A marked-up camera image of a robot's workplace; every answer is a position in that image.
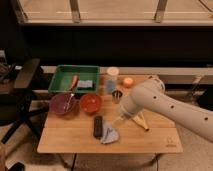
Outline small metal cup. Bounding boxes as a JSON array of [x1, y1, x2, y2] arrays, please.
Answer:
[[112, 90, 123, 104]]

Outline grey blue cloth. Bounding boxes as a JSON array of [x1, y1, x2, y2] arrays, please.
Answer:
[[100, 122, 119, 144]]

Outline black office chair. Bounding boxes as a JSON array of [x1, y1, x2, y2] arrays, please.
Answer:
[[0, 59, 49, 144]]

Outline yellow wooden tongs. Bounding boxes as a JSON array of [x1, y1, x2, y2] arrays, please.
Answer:
[[133, 112, 149, 131]]

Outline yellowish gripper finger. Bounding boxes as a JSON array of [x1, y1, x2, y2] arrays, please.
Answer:
[[112, 116, 126, 128]]

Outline green plastic tray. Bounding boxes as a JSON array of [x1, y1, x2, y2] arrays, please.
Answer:
[[48, 65, 100, 94]]

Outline metal spoon in bowl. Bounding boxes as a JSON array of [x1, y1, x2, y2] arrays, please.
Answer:
[[64, 93, 74, 112]]

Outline small grey sponge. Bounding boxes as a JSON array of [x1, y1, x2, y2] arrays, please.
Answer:
[[77, 80, 93, 89]]

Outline clear jar with lid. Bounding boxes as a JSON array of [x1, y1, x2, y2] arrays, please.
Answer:
[[105, 67, 119, 94]]

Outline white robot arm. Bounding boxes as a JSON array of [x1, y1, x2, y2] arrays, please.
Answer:
[[113, 78, 213, 143]]

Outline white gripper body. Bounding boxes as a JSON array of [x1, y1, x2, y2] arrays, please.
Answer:
[[119, 96, 140, 118]]

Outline purple bowl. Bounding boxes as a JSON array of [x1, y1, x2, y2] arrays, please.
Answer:
[[49, 93, 78, 116]]

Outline black rectangular eraser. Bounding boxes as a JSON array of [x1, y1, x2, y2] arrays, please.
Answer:
[[93, 116, 103, 138]]

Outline red bowl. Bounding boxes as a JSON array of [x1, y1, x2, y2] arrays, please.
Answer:
[[79, 93, 102, 115]]

